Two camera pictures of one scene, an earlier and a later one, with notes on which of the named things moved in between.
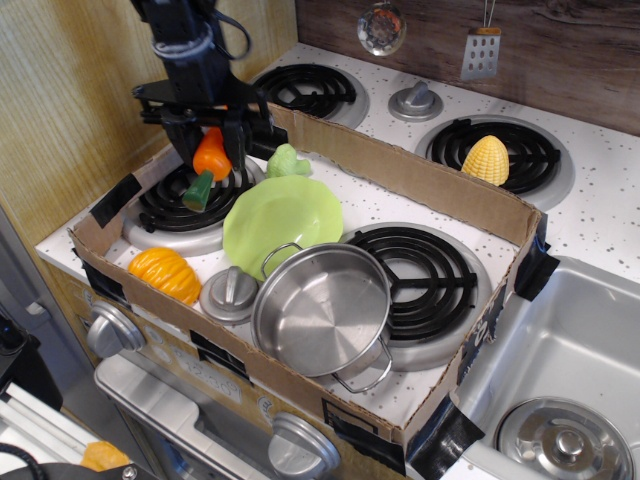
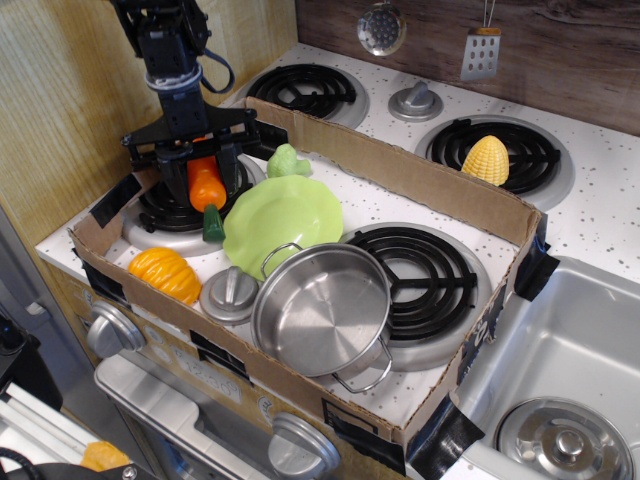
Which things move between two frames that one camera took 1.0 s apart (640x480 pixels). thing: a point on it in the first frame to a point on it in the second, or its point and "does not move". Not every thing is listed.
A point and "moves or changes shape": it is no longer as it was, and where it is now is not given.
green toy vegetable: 283,162 does not move
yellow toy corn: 488,159 does not move
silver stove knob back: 416,104 does not move
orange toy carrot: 212,162 moves or changes shape
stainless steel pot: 321,311 does not move
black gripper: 197,88 to 191,126
